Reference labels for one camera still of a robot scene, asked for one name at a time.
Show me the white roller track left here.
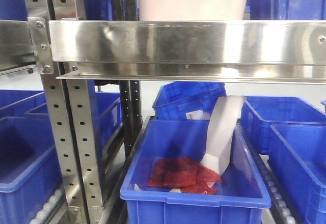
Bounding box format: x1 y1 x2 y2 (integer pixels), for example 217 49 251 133
29 188 64 224

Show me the blue bin front centre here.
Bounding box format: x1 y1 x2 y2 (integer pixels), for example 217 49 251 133
120 119 271 223

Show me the blue bin tilted rear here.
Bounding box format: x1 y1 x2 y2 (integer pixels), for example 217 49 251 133
152 81 226 120

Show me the blue bin upper right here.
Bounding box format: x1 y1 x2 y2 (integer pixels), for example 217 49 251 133
249 0 325 20

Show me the perforated steel shelf upright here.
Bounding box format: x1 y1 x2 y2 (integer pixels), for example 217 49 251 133
25 0 105 223

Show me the stainless steel shelf rail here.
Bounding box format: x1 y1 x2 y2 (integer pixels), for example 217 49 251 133
49 20 325 84

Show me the red mesh bag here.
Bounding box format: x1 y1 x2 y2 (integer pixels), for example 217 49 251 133
147 157 222 195

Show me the blue bin right rear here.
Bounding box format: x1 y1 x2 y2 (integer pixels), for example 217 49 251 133
240 96 325 155

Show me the blue bin left rear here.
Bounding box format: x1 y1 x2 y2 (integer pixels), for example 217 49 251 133
25 92 123 147

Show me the white roller track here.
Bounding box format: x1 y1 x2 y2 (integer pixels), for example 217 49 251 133
29 188 64 224
237 122 300 223

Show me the blue bin right front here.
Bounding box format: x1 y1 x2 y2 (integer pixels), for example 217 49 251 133
268 124 325 223

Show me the blue bin left front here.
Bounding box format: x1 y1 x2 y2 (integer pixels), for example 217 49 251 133
1 117 62 223

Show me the white roller track right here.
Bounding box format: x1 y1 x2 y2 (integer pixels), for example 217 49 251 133
237 122 300 223

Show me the white curved paper strip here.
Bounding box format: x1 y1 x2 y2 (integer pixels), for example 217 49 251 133
201 95 247 175

